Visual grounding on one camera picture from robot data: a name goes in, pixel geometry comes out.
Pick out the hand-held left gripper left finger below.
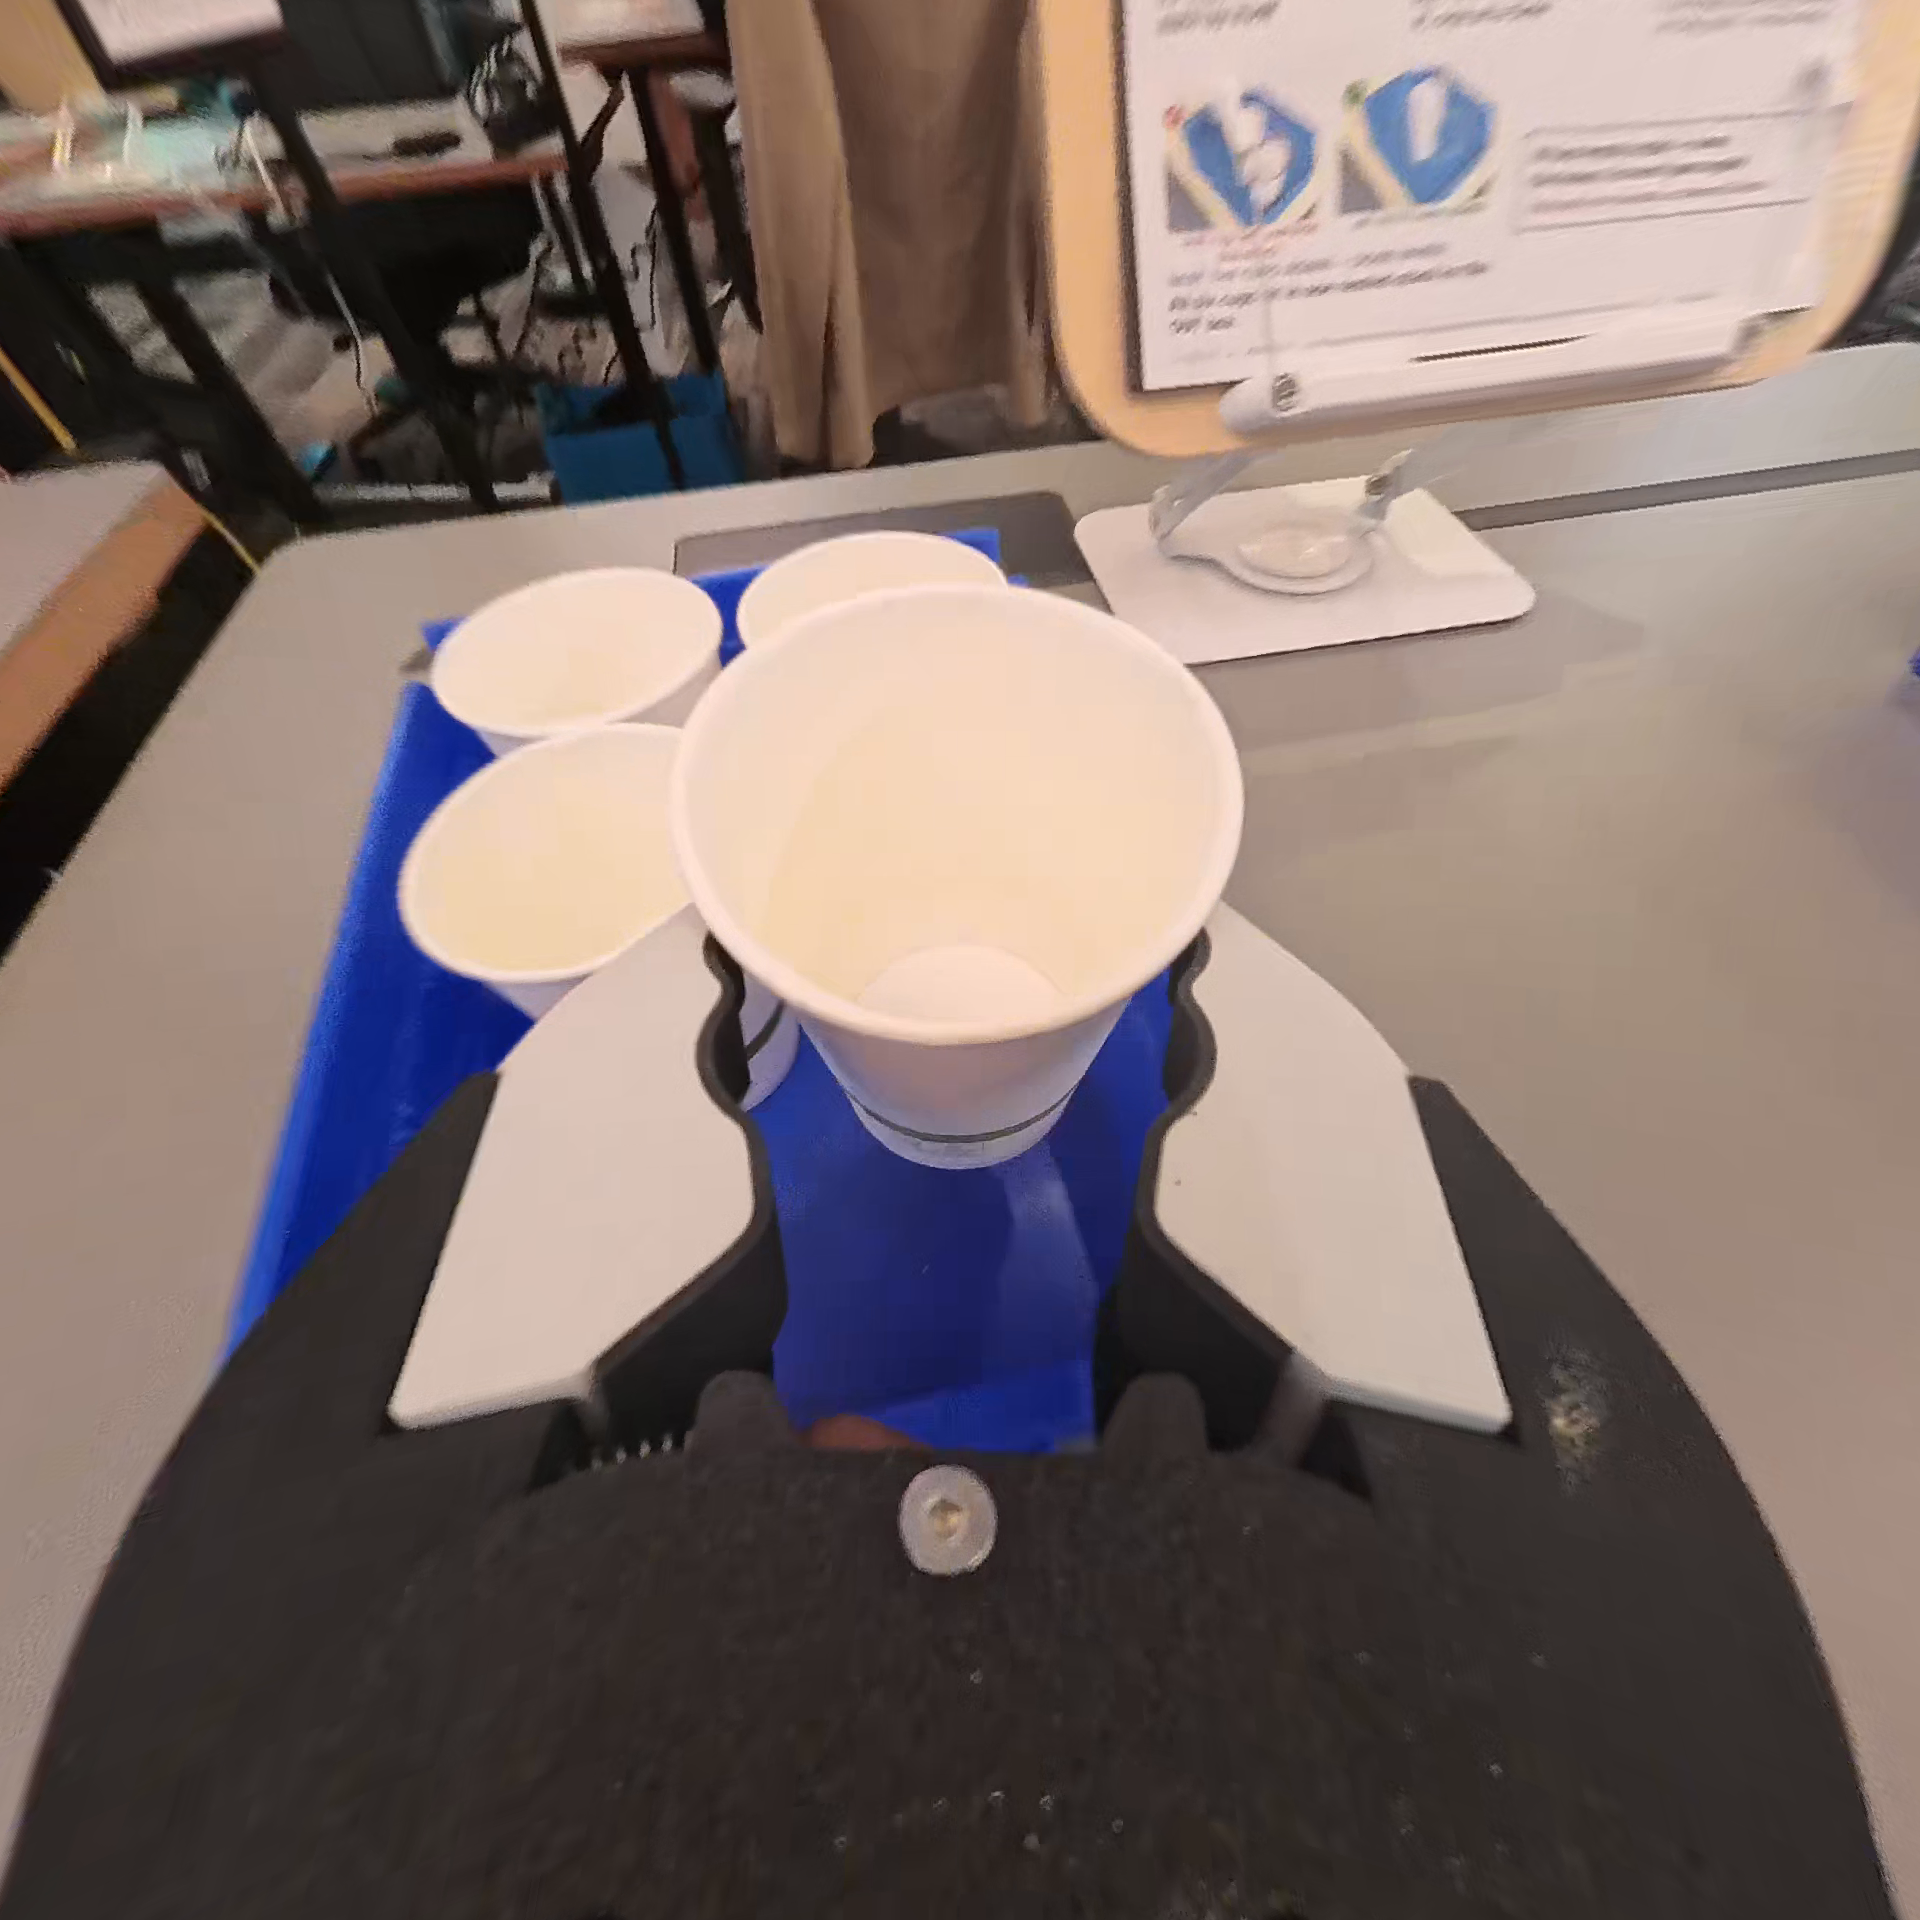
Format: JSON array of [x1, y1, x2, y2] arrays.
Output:
[[384, 909, 787, 1467]]

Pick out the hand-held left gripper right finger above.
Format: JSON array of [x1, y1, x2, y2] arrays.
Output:
[[1107, 905, 1514, 1467]]

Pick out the blue plastic bin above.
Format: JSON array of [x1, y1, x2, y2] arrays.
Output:
[[223, 525, 1177, 1455]]

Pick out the white paper cup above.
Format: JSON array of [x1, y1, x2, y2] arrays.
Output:
[[671, 585, 1248, 1170], [398, 724, 800, 1112], [733, 532, 1009, 645], [429, 566, 725, 757]]

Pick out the instruction sheet on tablet stand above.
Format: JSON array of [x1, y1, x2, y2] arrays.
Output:
[[1033, 0, 1920, 667]]

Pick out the blue fabric bag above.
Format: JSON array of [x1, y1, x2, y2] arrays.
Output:
[[538, 371, 741, 506]]

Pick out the grey side table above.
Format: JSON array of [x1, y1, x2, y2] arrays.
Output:
[[0, 456, 211, 791]]

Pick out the printed instruction sheet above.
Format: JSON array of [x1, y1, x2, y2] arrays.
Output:
[[1120, 0, 1864, 396]]

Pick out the beige hanging coat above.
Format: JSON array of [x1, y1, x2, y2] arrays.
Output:
[[725, 0, 1060, 468]]

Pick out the dark wooden desk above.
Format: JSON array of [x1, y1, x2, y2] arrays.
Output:
[[0, 140, 578, 512]]

